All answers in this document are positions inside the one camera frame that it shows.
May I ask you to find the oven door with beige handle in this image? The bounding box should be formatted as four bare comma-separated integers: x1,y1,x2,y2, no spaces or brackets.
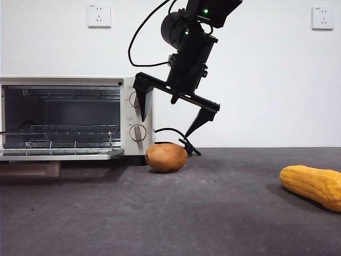
0,148,125,178

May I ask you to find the beige oven knob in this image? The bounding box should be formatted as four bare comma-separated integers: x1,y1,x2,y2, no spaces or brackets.
129,124,148,146
129,92,141,109

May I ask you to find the white wall socket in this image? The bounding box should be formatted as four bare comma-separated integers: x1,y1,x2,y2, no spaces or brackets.
311,5,334,31
87,4,112,29

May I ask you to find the yellow corn cob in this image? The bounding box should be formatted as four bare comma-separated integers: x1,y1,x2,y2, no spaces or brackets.
279,165,341,213

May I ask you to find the white toaster oven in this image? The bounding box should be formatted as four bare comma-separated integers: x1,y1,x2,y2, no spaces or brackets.
0,76,155,161

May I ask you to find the black power cord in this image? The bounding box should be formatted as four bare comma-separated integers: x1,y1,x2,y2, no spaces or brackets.
154,127,202,157

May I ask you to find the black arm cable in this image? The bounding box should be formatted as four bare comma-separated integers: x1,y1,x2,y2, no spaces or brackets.
128,0,177,67

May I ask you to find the wire oven rack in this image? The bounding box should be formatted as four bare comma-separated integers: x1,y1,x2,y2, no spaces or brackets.
0,124,120,150

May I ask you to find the brown potato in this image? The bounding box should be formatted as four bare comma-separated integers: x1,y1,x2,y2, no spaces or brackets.
145,143,188,173

